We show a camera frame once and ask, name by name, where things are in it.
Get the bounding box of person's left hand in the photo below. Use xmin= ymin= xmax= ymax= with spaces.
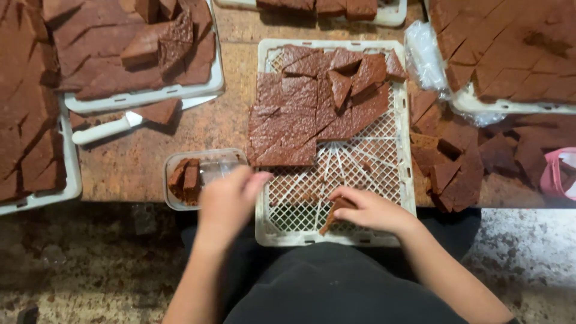
xmin=197 ymin=165 xmax=274 ymax=247

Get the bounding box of person's right hand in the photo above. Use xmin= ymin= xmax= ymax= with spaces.
xmin=328 ymin=186 xmax=420 ymax=237

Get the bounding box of small brown cake slice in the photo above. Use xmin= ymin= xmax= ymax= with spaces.
xmin=319 ymin=197 xmax=357 ymax=236

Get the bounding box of clear plastic container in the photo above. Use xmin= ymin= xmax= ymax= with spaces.
xmin=163 ymin=148 xmax=249 ymax=212

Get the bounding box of brown cake block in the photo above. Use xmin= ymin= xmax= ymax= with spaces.
xmin=167 ymin=158 xmax=190 ymax=201
xmin=183 ymin=158 xmax=202 ymax=207

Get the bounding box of heap of brown cake pieces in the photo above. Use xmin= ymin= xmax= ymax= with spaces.
xmin=247 ymin=44 xmax=408 ymax=168
xmin=43 ymin=0 xmax=218 ymax=101
xmin=0 ymin=0 xmax=67 ymax=203
xmin=427 ymin=0 xmax=576 ymax=105

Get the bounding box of white lattice plastic tray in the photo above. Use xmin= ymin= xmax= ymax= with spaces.
xmin=255 ymin=39 xmax=417 ymax=248

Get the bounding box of flat brown cake piece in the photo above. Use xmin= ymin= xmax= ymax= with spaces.
xmin=132 ymin=98 xmax=182 ymax=126

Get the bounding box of person's black clothing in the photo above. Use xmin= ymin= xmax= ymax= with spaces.
xmin=180 ymin=207 xmax=483 ymax=324

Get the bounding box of row of brown cake pieces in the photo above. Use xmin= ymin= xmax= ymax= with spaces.
xmin=256 ymin=0 xmax=379 ymax=22

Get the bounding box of loose heap of cake offcuts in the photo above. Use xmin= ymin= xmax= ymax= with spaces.
xmin=409 ymin=89 xmax=576 ymax=213

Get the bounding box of clear plastic wrap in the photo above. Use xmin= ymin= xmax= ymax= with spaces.
xmin=403 ymin=20 xmax=507 ymax=128

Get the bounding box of pink plastic bag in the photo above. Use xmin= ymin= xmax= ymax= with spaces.
xmin=539 ymin=147 xmax=576 ymax=201

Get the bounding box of white-handled knife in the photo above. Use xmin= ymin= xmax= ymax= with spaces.
xmin=72 ymin=94 xmax=219 ymax=146

